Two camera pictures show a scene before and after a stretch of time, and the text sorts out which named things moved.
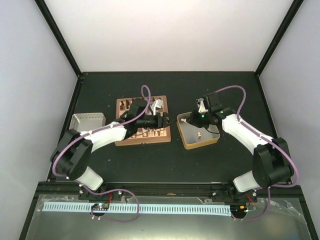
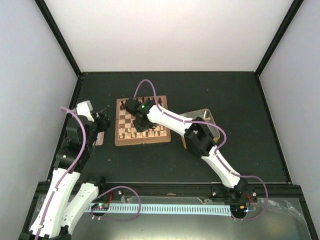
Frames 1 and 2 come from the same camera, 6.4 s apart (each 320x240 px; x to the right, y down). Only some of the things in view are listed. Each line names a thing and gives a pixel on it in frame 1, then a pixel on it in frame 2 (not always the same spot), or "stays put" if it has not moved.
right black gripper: (193, 119) -> (140, 128)
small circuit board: (101, 206) stays put
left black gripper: (165, 122) -> (104, 121)
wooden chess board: (145, 136) stays put
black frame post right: (291, 13) stays put
